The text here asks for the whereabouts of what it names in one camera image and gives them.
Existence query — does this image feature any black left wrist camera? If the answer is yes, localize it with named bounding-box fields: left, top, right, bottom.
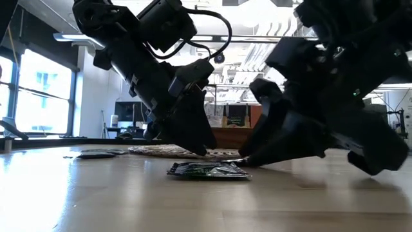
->
left=137, top=0, right=198, bottom=53

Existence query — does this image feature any black left camera cable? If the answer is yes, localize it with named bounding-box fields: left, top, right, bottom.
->
left=144, top=8, right=233, bottom=61

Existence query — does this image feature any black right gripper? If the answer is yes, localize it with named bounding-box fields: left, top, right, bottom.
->
left=238, top=38, right=412, bottom=177

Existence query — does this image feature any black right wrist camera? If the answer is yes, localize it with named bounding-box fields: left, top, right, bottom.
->
left=265, top=36, right=326, bottom=85

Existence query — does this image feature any Ahmad blackcurrant burst tea packet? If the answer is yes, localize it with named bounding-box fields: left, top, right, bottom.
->
left=166, top=160, right=252, bottom=180
left=82, top=148, right=130, bottom=155
left=76, top=152, right=117, bottom=160

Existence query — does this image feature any wooden three-compartment tray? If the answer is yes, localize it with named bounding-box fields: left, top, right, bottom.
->
left=211, top=126, right=255, bottom=150

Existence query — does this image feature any round woven straw placemat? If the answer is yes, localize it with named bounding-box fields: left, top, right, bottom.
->
left=127, top=144, right=243, bottom=160

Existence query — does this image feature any black computer monitor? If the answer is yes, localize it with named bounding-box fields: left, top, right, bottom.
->
left=114, top=101, right=148, bottom=123

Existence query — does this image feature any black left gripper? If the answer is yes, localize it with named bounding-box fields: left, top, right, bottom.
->
left=93, top=34, right=218, bottom=157

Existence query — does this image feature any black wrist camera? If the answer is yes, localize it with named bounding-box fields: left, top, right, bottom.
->
left=137, top=0, right=198, bottom=53
left=265, top=36, right=326, bottom=85

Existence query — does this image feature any orange partition panel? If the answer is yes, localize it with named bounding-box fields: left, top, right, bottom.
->
left=249, top=104, right=264, bottom=128

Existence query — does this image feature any large window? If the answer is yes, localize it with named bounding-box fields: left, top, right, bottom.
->
left=0, top=48, right=78, bottom=138

